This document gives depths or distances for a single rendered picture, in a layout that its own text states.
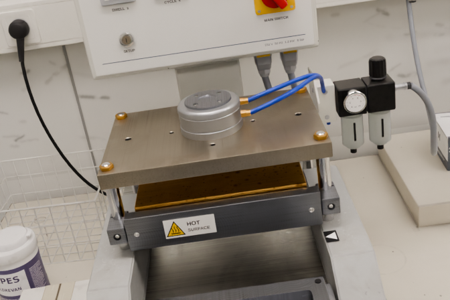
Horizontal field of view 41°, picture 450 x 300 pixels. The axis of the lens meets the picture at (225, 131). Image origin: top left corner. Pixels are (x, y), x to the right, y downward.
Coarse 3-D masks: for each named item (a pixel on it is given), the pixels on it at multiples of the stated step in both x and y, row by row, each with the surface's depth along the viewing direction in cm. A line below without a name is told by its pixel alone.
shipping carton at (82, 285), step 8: (88, 280) 96; (40, 288) 96; (48, 288) 96; (56, 288) 96; (64, 288) 96; (72, 288) 95; (80, 288) 95; (24, 296) 95; (32, 296) 95; (40, 296) 95; (48, 296) 94; (56, 296) 94; (64, 296) 94; (72, 296) 94; (80, 296) 93
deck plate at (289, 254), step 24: (216, 240) 86; (240, 240) 85; (264, 240) 84; (288, 240) 83; (312, 240) 83; (168, 264) 82; (192, 264) 82; (216, 264) 81; (240, 264) 80; (264, 264) 79; (288, 264) 79; (312, 264) 78; (168, 288) 78; (192, 288) 77; (216, 288) 76
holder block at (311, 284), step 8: (296, 280) 66; (304, 280) 65; (312, 280) 65; (320, 280) 65; (240, 288) 66; (248, 288) 66; (256, 288) 65; (264, 288) 65; (272, 288) 65; (280, 288) 65; (288, 288) 65; (296, 288) 64; (304, 288) 64; (312, 288) 64; (320, 288) 64; (184, 296) 66; (192, 296) 66; (200, 296) 65; (208, 296) 65; (216, 296) 65; (224, 296) 65; (232, 296) 65; (240, 296) 65; (248, 296) 64; (256, 296) 64; (264, 296) 64; (272, 296) 64; (280, 296) 64; (288, 296) 64; (296, 296) 64; (304, 296) 64; (312, 296) 63; (320, 296) 63; (328, 296) 63
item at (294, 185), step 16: (208, 176) 76; (224, 176) 75; (240, 176) 75; (256, 176) 74; (272, 176) 74; (288, 176) 73; (144, 192) 75; (160, 192) 74; (176, 192) 74; (192, 192) 73; (208, 192) 72; (224, 192) 72; (240, 192) 72; (256, 192) 72; (144, 208) 72
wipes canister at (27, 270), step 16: (0, 240) 100; (16, 240) 99; (32, 240) 101; (0, 256) 97; (16, 256) 98; (32, 256) 101; (0, 272) 99; (16, 272) 99; (32, 272) 101; (0, 288) 101; (16, 288) 100; (32, 288) 101
